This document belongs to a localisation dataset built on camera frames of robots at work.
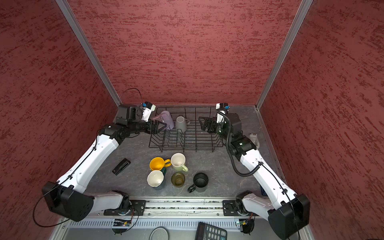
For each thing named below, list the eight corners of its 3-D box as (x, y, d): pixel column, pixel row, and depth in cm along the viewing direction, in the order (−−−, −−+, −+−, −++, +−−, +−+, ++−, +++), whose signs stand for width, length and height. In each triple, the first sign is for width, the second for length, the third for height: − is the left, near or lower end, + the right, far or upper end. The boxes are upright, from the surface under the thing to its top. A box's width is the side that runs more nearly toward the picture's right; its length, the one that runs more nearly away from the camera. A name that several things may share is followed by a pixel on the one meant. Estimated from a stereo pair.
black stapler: (114, 173, 87) (110, 170, 84) (128, 160, 93) (125, 157, 89) (117, 176, 86) (113, 173, 83) (131, 162, 92) (128, 159, 88)
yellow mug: (152, 173, 88) (147, 167, 80) (156, 162, 92) (152, 155, 84) (167, 176, 87) (164, 170, 78) (171, 165, 91) (168, 158, 83)
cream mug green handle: (171, 175, 87) (169, 169, 79) (173, 159, 93) (171, 152, 85) (188, 175, 87) (187, 169, 79) (188, 159, 93) (188, 152, 85)
